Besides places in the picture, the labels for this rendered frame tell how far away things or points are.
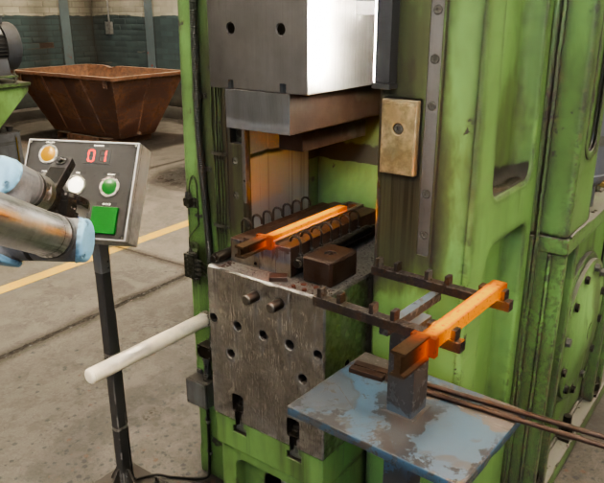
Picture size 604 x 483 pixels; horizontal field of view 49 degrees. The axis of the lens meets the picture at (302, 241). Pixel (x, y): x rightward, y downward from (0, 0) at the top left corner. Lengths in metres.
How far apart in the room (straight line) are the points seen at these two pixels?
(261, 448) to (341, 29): 1.11
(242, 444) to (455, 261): 0.81
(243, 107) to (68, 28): 9.60
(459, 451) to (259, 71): 0.93
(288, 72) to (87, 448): 1.70
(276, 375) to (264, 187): 0.55
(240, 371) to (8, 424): 1.36
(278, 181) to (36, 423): 1.48
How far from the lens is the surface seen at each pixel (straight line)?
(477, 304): 1.26
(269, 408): 1.79
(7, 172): 1.45
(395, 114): 1.53
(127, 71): 9.20
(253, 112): 1.61
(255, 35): 1.59
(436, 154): 1.52
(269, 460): 1.89
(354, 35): 1.65
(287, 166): 1.99
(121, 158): 1.90
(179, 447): 2.63
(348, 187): 2.07
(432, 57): 1.50
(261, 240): 1.62
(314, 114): 1.62
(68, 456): 2.68
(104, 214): 1.86
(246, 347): 1.75
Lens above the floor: 1.54
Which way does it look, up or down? 19 degrees down
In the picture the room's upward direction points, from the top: straight up
